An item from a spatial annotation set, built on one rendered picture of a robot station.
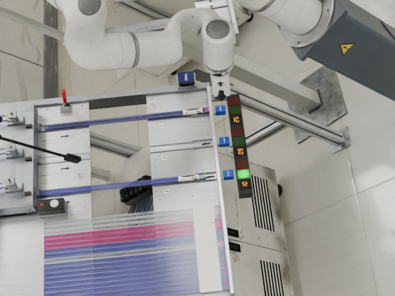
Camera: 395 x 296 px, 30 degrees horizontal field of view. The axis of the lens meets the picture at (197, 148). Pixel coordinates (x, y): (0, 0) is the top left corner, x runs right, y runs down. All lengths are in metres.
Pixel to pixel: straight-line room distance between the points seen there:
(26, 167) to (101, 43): 0.58
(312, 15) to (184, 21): 0.36
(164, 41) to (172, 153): 0.47
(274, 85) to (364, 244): 0.66
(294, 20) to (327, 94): 0.93
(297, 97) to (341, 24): 0.81
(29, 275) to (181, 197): 0.48
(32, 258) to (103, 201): 0.70
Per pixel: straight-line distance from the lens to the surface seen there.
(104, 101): 2.33
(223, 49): 1.92
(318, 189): 2.84
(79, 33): 1.70
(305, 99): 2.88
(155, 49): 1.83
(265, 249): 2.71
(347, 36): 2.13
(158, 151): 2.21
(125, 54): 1.79
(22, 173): 2.19
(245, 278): 2.58
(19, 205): 2.15
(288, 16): 2.02
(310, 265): 2.81
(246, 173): 2.18
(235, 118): 2.26
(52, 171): 2.24
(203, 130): 2.23
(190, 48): 2.49
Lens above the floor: 2.14
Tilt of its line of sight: 39 degrees down
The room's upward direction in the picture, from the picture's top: 71 degrees counter-clockwise
